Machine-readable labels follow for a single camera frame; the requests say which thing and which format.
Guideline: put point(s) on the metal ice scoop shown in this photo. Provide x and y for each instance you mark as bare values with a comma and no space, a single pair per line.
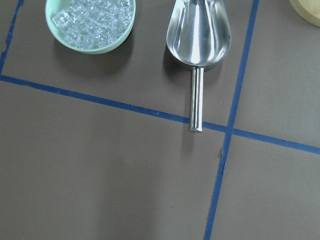
199,38

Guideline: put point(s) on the green bowl of ice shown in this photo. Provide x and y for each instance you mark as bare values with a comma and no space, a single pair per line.
90,26

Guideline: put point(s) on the wooden mug tree stand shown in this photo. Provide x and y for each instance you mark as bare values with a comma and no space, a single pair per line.
309,10

